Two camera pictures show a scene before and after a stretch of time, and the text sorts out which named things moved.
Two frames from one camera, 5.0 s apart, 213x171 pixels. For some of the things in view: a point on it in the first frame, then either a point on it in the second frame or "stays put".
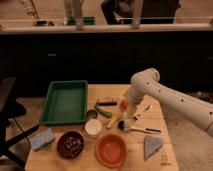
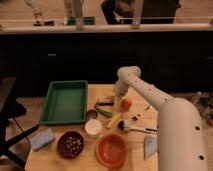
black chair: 10,108 stays put
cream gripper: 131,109 → 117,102
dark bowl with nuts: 69,145 stays put
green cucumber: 103,111 stays put
